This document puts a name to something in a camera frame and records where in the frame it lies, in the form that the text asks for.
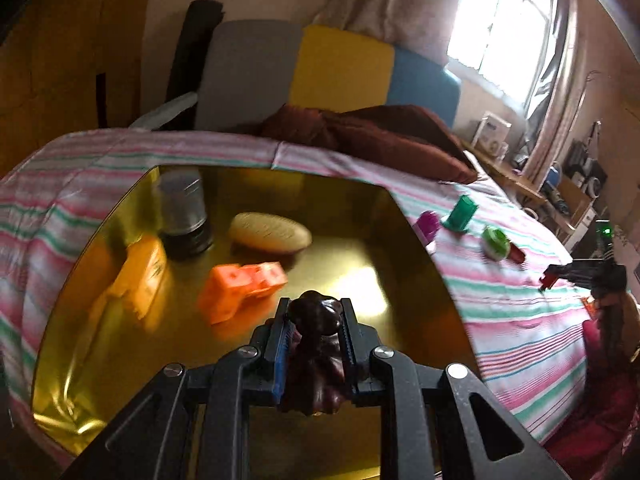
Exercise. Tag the purple toy cup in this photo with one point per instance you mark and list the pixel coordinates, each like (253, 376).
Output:
(429, 227)

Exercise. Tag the tan oval bread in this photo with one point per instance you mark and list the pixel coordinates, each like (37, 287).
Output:
(270, 232)

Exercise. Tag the orange plastic toy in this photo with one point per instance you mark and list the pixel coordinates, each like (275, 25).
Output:
(240, 285)

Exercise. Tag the beige curtain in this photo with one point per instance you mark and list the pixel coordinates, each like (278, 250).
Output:
(390, 5)

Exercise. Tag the wooden side shelf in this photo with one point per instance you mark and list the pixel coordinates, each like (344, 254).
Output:
(515, 177)

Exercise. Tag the wooden wardrobe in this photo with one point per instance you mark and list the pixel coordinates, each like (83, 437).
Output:
(60, 60)

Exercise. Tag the white carton box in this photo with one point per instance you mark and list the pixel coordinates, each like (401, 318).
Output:
(492, 135)

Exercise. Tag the brown figurine toy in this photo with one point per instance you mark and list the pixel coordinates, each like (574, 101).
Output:
(315, 360)

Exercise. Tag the gold metal tin box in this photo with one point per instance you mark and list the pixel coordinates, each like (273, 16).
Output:
(350, 270)

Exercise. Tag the blue container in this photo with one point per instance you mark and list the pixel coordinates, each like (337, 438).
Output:
(551, 177)

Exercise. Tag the window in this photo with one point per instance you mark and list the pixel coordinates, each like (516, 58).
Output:
(505, 30)

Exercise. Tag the dark red toy block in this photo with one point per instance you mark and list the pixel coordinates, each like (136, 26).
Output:
(549, 280)

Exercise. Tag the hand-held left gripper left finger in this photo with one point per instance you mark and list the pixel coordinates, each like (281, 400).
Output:
(282, 355)

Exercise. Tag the striped bedsheet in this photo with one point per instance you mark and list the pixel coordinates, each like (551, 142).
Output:
(500, 330)

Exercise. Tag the green toy cup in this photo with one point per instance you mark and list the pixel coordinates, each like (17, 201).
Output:
(461, 212)

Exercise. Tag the dark red cone toy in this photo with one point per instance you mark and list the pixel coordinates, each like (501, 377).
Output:
(517, 255)

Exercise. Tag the red cloth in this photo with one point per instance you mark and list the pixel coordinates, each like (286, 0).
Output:
(600, 400)

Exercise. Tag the black glitter jar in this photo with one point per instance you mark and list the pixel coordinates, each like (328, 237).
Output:
(182, 215)

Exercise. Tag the silver side curtain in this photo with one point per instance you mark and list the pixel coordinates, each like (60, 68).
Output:
(555, 85)

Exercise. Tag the black rolled mat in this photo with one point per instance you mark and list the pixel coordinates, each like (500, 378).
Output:
(192, 60)

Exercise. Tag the grey yellow blue headboard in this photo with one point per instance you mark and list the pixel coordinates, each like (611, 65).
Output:
(340, 70)

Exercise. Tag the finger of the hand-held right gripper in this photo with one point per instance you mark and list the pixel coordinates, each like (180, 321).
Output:
(580, 271)

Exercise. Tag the green and white round toy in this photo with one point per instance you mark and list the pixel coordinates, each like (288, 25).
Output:
(496, 243)

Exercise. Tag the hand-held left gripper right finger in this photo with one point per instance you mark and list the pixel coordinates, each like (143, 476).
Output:
(350, 355)

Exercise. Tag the brown quilt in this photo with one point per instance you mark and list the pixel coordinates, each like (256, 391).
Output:
(380, 135)

